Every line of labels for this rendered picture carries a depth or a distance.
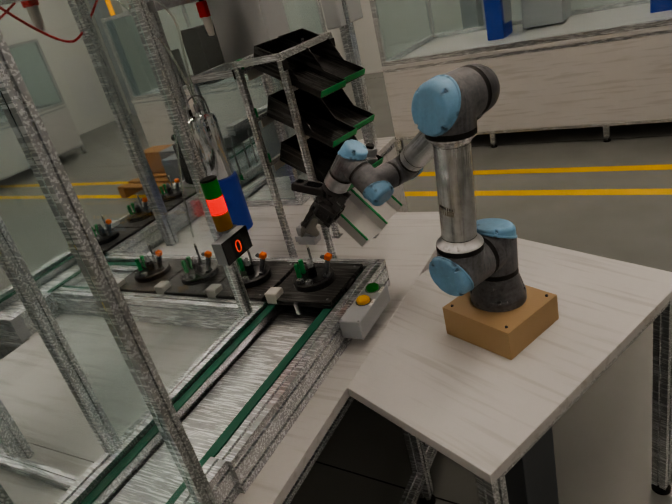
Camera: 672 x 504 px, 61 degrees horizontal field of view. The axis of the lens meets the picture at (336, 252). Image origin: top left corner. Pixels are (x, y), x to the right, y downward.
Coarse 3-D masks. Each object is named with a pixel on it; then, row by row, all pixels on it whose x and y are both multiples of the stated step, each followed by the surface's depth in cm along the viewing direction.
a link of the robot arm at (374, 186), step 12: (360, 168) 157; (372, 168) 158; (384, 168) 158; (360, 180) 156; (372, 180) 155; (384, 180) 156; (396, 180) 160; (360, 192) 159; (372, 192) 155; (384, 192) 154
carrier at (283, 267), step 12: (240, 264) 201; (252, 264) 198; (276, 264) 205; (288, 264) 203; (252, 276) 196; (264, 276) 195; (276, 276) 197; (252, 288) 193; (264, 288) 191; (252, 300) 187; (264, 300) 186
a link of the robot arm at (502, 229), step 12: (480, 228) 147; (492, 228) 146; (504, 228) 145; (492, 240) 145; (504, 240) 145; (516, 240) 149; (504, 252) 146; (516, 252) 150; (504, 264) 148; (516, 264) 151; (492, 276) 150
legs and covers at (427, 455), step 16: (352, 400) 159; (336, 416) 151; (320, 448) 144; (416, 448) 202; (432, 448) 216; (416, 464) 208; (416, 480) 205; (288, 496) 132; (416, 496) 202; (432, 496) 218
